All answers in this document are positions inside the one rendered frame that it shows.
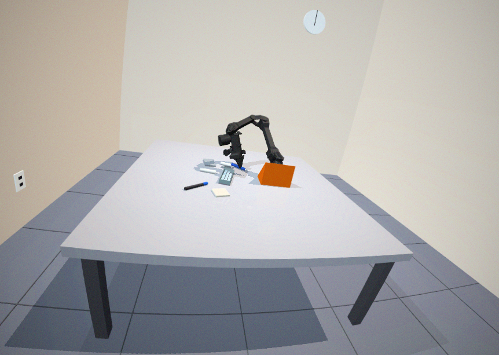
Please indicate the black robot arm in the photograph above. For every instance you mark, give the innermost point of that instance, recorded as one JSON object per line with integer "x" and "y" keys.
{"x": 232, "y": 136}

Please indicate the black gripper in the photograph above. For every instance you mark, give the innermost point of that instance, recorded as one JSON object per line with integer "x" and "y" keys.
{"x": 237, "y": 154}

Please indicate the keyboard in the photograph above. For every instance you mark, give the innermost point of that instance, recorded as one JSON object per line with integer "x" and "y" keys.
{"x": 226, "y": 176}

